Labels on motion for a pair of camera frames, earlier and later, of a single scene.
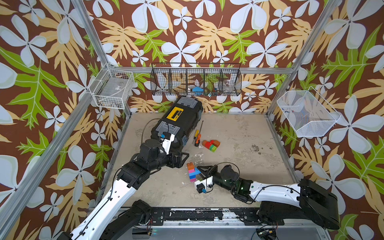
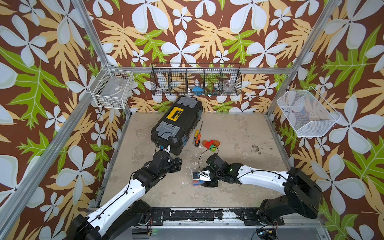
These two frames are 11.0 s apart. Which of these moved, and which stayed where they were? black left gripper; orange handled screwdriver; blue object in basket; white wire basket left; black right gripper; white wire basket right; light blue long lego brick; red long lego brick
Moved: light blue long lego brick; black left gripper; black right gripper
Stayed: white wire basket left; blue object in basket; red long lego brick; orange handled screwdriver; white wire basket right
